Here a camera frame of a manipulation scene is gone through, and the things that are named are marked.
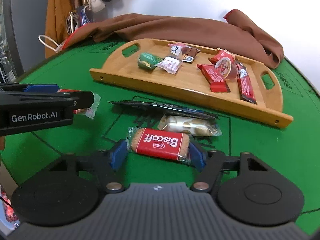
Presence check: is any pink clear pastry packet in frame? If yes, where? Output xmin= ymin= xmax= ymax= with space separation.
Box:
xmin=168 ymin=43 xmax=186 ymax=56

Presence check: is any white nougat packet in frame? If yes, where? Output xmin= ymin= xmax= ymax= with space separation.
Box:
xmin=157 ymin=115 xmax=222 ymax=137

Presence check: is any green snack packet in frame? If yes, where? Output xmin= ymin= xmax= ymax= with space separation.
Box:
xmin=137 ymin=53 xmax=163 ymax=70

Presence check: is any small grey purse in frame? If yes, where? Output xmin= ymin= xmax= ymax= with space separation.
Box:
xmin=88 ymin=0 xmax=105 ymax=13

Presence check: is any long red wafer bar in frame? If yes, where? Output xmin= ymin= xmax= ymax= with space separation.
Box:
xmin=235 ymin=61 xmax=257 ymax=104

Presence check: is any red Biscoff biscuit packet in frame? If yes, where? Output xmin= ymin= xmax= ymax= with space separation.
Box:
xmin=126 ymin=127 xmax=191 ymax=165

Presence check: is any brown nut snack packet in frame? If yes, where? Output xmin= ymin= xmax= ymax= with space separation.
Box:
xmin=182 ymin=46 xmax=200 ymax=63

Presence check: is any brown cloth cover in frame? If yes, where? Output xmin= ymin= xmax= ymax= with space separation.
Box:
xmin=63 ymin=9 xmax=284 ymax=69

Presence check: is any small red clear candy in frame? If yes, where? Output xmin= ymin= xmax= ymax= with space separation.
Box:
xmin=58 ymin=89 xmax=101 ymax=119

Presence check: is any red round jelly cup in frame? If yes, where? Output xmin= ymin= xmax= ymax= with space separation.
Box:
xmin=215 ymin=57 xmax=238 ymax=80

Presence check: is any red crinkled snack bag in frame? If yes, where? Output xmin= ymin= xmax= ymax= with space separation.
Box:
xmin=208 ymin=49 xmax=236 ymax=64

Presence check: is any bamboo serving tray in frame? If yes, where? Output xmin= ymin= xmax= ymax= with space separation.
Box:
xmin=89 ymin=38 xmax=293 ymax=128

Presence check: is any long black sachet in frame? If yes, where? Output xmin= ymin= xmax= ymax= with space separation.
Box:
xmin=108 ymin=100 xmax=219 ymax=120

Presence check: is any white pink candy packet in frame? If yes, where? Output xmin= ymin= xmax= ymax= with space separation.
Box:
xmin=155 ymin=56 xmax=182 ymax=75

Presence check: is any red chocolate bar packet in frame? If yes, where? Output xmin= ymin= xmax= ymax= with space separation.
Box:
xmin=197 ymin=64 xmax=230 ymax=93

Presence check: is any orange brown coat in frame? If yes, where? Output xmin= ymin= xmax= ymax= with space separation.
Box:
xmin=45 ymin=0 xmax=80 ymax=44

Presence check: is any blue striped tote bag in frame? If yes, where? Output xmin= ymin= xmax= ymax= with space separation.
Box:
xmin=76 ymin=5 xmax=94 ymax=26

